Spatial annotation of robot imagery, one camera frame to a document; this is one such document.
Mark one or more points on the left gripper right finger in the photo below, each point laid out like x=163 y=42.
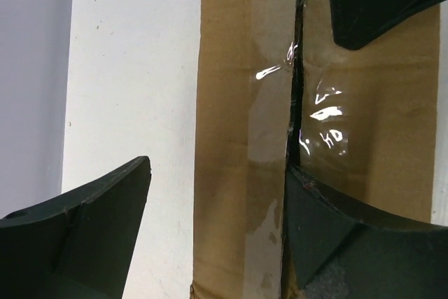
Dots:
x=344 y=248

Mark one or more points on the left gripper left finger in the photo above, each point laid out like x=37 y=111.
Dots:
x=78 y=244

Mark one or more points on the brown cardboard express box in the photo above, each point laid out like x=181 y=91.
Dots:
x=274 y=90

